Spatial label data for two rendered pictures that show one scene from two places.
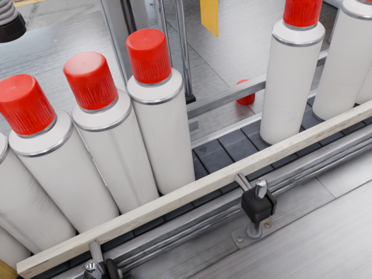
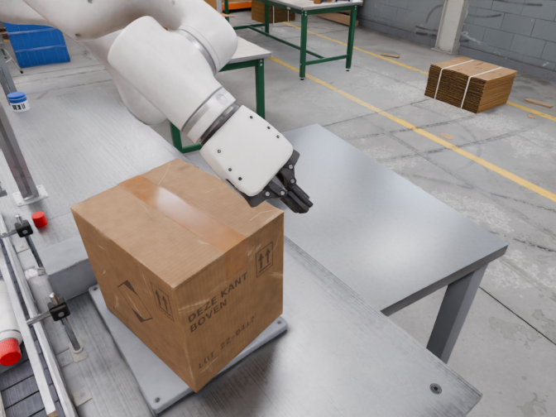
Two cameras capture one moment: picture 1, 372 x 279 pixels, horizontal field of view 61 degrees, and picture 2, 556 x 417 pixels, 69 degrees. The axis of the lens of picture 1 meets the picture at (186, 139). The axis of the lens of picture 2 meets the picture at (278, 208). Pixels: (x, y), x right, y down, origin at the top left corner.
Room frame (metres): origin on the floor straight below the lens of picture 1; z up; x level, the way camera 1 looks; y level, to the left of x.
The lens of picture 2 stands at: (0.77, -1.19, 1.54)
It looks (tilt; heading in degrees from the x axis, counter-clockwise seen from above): 36 degrees down; 72
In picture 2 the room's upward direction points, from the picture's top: straight up
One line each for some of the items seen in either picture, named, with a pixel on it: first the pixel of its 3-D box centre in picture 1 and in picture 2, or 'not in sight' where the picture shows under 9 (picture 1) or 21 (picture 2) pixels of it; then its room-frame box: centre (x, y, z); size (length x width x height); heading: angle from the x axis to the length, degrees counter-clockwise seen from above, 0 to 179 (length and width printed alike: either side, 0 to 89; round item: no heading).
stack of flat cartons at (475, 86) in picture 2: not in sight; (468, 83); (3.92, 2.10, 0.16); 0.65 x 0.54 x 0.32; 106
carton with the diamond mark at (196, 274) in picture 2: not in sight; (185, 264); (0.78, -0.58, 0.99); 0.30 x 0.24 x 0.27; 121
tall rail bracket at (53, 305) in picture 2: not in sight; (54, 330); (0.53, -0.60, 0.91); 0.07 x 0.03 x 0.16; 20
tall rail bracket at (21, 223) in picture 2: not in sight; (20, 246); (0.43, -0.32, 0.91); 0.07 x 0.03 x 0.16; 20
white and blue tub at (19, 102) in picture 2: not in sight; (18, 102); (0.22, 0.84, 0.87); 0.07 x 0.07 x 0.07
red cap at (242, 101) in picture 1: (245, 91); (39, 219); (0.42, -0.12, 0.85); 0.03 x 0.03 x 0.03
